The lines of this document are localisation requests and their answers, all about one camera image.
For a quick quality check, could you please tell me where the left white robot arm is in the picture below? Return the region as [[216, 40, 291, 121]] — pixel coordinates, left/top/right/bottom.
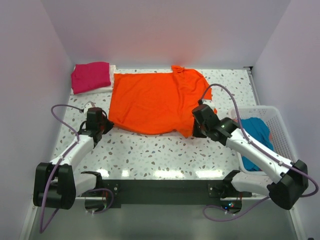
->
[[33, 107, 114, 210]]

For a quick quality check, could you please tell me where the orange t-shirt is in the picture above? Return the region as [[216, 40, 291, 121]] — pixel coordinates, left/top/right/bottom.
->
[[108, 66, 212, 138]]

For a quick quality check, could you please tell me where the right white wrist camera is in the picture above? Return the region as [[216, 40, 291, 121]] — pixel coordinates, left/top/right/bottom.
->
[[202, 99, 218, 114]]

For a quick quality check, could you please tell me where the folded white t-shirt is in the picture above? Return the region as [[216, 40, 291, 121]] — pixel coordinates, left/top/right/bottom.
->
[[77, 65, 117, 95]]

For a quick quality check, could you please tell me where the white plastic laundry basket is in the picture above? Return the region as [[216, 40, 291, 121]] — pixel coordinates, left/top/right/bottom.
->
[[238, 105, 298, 162]]

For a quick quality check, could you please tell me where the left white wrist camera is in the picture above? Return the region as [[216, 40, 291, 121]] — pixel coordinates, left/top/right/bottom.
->
[[83, 101, 96, 112]]

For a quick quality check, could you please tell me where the teal t-shirt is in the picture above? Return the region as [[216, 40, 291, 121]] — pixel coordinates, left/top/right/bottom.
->
[[241, 117, 274, 172]]

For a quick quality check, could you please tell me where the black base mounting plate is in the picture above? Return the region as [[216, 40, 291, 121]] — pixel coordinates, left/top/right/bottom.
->
[[98, 179, 252, 208]]

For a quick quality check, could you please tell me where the pink t-shirt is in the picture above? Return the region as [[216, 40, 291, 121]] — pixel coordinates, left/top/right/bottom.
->
[[268, 133, 273, 142]]

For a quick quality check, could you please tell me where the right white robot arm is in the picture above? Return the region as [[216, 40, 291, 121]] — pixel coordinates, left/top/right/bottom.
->
[[192, 104, 309, 210]]

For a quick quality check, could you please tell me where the folded magenta t-shirt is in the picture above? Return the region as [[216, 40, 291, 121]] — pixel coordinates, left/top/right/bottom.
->
[[70, 61, 112, 95]]

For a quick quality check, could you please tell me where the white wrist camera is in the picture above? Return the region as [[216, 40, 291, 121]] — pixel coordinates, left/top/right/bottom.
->
[[202, 99, 218, 114], [83, 101, 96, 112]]

